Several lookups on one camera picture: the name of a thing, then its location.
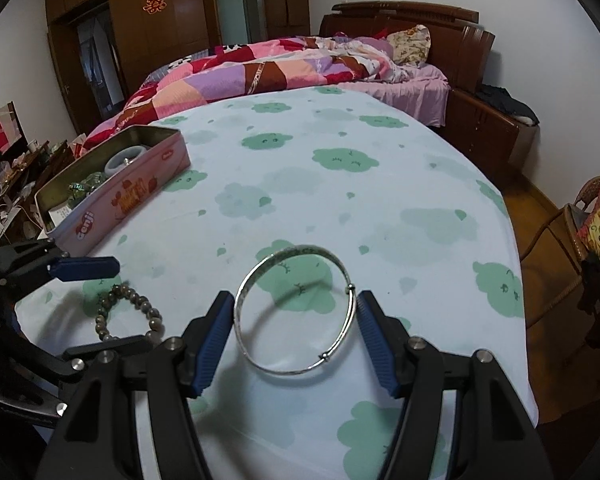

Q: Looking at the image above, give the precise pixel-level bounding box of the pale jade bangle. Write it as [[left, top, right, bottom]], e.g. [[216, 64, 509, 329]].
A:
[[105, 144, 151, 173]]

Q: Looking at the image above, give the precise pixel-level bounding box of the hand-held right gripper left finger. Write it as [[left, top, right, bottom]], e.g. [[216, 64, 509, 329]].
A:
[[35, 290, 236, 480]]

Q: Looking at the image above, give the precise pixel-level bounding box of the bed with pink sheet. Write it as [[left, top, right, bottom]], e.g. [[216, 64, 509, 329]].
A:
[[82, 35, 453, 148]]

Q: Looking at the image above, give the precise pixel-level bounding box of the rattan chair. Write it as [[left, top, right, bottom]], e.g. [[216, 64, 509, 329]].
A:
[[520, 172, 600, 351]]

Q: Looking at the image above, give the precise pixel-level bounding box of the patchwork quilt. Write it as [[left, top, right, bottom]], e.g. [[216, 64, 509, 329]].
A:
[[82, 35, 411, 148]]

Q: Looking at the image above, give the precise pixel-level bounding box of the dark clothes pile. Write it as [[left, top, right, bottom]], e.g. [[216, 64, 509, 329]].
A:
[[475, 84, 540, 123]]

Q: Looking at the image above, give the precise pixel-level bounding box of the silver bangle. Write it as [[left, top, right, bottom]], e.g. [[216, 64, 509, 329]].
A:
[[233, 245, 357, 375]]

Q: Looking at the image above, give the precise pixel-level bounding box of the cloud print tablecloth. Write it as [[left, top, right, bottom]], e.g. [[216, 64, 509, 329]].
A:
[[12, 85, 541, 480]]

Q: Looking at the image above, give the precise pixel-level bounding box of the brown beaded bracelet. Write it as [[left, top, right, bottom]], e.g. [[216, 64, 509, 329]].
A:
[[94, 282, 165, 346]]

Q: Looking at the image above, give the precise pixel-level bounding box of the white paper sheet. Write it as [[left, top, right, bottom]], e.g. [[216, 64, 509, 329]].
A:
[[47, 205, 81, 231]]

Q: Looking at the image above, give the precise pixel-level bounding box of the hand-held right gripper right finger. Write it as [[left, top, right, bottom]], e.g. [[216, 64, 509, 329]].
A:
[[356, 290, 556, 480]]

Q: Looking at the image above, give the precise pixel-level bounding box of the pink metal tin box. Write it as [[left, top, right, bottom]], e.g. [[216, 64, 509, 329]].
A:
[[34, 125, 191, 257]]

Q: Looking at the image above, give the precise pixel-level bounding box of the green bead jewelry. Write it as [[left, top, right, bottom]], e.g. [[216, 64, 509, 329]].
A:
[[69, 171, 106, 206]]

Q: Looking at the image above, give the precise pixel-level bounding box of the wooden headboard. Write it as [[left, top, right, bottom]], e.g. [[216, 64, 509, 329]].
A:
[[319, 1, 496, 81]]

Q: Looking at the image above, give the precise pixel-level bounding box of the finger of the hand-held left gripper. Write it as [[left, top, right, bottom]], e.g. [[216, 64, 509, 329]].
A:
[[15, 332, 153, 416], [0, 240, 121, 306]]

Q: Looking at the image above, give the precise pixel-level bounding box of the wooden nightstand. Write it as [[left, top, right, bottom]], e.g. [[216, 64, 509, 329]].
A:
[[447, 87, 538, 186]]

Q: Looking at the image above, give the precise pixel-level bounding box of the floral pillow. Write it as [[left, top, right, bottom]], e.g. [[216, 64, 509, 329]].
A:
[[386, 24, 432, 66]]

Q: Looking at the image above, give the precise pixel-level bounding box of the cluttered wooden shelf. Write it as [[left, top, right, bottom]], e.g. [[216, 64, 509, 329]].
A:
[[0, 100, 86, 241]]

